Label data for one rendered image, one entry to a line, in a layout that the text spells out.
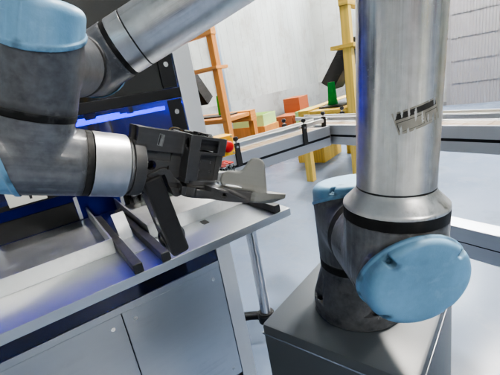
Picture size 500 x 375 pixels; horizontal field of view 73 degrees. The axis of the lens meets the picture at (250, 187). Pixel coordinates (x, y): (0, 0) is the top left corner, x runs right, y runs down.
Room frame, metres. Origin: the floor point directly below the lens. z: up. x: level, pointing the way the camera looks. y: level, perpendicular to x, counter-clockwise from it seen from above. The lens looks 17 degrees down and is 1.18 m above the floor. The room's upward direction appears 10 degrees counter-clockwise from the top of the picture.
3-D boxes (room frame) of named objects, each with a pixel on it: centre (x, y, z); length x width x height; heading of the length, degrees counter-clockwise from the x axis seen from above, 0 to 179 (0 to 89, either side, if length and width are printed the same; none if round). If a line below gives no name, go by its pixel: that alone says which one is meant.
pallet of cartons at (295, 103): (7.23, -1.36, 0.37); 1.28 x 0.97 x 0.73; 139
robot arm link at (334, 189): (0.49, -0.15, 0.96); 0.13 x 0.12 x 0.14; 2
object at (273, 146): (1.44, -0.09, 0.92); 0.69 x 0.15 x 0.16; 122
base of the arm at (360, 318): (0.50, -0.15, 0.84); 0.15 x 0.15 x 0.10
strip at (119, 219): (0.73, 0.30, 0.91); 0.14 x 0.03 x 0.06; 32
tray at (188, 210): (0.94, 0.23, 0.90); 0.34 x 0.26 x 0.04; 32
